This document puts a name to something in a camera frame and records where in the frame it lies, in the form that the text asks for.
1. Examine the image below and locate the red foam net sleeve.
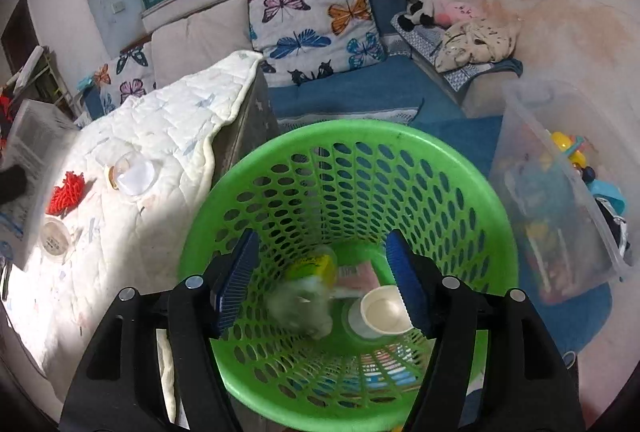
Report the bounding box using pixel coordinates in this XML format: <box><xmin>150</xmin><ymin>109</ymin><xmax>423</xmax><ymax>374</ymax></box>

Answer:
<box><xmin>46</xmin><ymin>171</ymin><xmax>86</xmax><ymax>215</ymax></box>

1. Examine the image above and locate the white milk carton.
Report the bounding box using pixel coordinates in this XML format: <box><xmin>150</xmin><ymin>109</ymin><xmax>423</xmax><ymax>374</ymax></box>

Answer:
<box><xmin>1</xmin><ymin>100</ymin><xmax>79</xmax><ymax>270</ymax></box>

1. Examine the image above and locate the white paper ball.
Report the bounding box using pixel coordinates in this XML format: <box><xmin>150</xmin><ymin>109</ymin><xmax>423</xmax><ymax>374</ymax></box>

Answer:
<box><xmin>266</xmin><ymin>276</ymin><xmax>333</xmax><ymax>340</ymax></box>

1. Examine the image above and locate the green label plastic bottle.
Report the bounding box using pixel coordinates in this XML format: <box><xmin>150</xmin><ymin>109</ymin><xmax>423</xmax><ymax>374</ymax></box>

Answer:
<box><xmin>285</xmin><ymin>244</ymin><xmax>337</xmax><ymax>288</ymax></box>

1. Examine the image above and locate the round white lid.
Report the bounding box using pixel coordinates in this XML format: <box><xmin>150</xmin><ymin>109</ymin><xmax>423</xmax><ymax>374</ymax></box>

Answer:
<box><xmin>39</xmin><ymin>216</ymin><xmax>70</xmax><ymax>259</ymax></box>

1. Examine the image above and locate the metal storage shelf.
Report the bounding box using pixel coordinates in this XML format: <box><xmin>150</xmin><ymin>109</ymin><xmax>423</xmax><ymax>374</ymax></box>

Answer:
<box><xmin>1</xmin><ymin>45</ymin><xmax>76</xmax><ymax>119</ymax></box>

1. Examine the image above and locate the small clear plastic container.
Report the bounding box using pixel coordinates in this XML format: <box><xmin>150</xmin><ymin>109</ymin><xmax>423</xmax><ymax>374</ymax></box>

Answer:
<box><xmin>108</xmin><ymin>150</ymin><xmax>157</xmax><ymax>197</ymax></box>

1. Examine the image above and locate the white quilted blanket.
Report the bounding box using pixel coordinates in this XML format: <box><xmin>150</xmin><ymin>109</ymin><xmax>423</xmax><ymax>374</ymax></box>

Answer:
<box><xmin>1</xmin><ymin>51</ymin><xmax>262</xmax><ymax>419</ymax></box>

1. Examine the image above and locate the left butterfly print pillow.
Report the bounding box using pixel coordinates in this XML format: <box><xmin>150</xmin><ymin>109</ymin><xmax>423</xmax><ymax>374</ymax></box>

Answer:
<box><xmin>91</xmin><ymin>42</ymin><xmax>156</xmax><ymax>117</ymax></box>

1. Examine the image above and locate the butterfly print pillow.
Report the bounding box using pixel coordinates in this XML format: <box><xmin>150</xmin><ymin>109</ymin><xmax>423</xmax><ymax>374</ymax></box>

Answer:
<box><xmin>91</xmin><ymin>42</ymin><xmax>156</xmax><ymax>117</ymax></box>
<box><xmin>248</xmin><ymin>0</ymin><xmax>386</xmax><ymax>88</ymax></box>

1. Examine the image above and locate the green perforated waste basket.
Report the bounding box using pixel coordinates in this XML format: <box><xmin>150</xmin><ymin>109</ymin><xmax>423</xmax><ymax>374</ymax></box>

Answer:
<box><xmin>179</xmin><ymin>120</ymin><xmax>518</xmax><ymax>431</ymax></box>

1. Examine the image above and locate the beige plain pillow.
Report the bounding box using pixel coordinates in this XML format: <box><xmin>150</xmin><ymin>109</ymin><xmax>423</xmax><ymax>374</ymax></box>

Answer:
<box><xmin>151</xmin><ymin>0</ymin><xmax>253</xmax><ymax>88</ymax></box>

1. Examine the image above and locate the clear plastic toy bin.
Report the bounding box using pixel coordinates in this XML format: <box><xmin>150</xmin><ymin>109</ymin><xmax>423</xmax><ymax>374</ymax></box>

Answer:
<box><xmin>489</xmin><ymin>80</ymin><xmax>639</xmax><ymax>304</ymax></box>

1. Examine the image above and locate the right butterfly print pillow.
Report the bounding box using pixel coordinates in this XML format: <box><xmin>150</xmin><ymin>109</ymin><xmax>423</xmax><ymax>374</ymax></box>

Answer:
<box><xmin>248</xmin><ymin>0</ymin><xmax>386</xmax><ymax>88</ymax></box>

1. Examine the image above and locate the blue sofa mattress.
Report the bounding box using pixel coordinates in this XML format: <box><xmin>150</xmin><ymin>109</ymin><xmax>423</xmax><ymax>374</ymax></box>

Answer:
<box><xmin>269</xmin><ymin>0</ymin><xmax>523</xmax><ymax>133</ymax></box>

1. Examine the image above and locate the spotted beige cloth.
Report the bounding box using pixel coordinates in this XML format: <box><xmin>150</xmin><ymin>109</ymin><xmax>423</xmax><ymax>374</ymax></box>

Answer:
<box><xmin>435</xmin><ymin>18</ymin><xmax>521</xmax><ymax>72</ymax></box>

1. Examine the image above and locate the pink plush toy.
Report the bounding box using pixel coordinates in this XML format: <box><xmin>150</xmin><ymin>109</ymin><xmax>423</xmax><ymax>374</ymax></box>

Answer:
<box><xmin>434</xmin><ymin>1</ymin><xmax>485</xmax><ymax>29</ymax></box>

